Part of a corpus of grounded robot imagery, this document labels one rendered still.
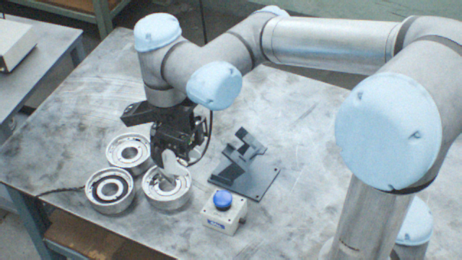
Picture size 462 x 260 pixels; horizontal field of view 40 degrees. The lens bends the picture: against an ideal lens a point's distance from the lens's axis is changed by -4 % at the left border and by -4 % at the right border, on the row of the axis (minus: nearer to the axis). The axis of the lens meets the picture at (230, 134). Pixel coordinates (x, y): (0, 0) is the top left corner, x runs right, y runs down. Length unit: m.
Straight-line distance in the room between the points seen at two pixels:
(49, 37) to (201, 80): 1.22
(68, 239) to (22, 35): 0.67
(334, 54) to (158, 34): 0.28
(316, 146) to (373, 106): 0.82
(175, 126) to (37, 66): 0.94
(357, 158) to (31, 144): 1.04
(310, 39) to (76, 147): 0.78
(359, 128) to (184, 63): 0.38
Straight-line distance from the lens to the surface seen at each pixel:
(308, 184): 1.42
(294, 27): 0.98
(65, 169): 1.53
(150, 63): 1.04
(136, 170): 1.44
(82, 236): 1.71
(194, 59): 0.99
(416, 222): 1.09
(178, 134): 1.16
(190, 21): 3.24
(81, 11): 3.06
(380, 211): 0.81
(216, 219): 1.31
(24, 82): 2.00
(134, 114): 1.20
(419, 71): 0.70
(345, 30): 0.91
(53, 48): 2.09
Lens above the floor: 1.89
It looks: 46 degrees down
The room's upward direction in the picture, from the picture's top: 5 degrees counter-clockwise
